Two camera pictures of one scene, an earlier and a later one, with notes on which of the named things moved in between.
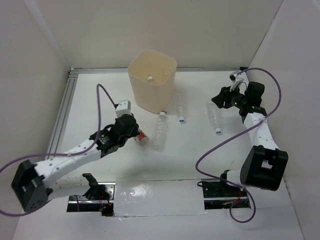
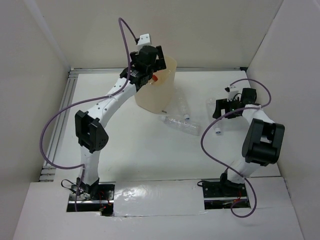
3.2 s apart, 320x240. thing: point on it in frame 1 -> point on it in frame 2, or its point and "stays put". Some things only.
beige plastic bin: (152, 74) stays put
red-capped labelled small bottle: (142, 138) -> (154, 78)
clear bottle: (160, 133) -> (188, 126)
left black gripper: (135, 131) -> (160, 64)
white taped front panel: (159, 197) stays put
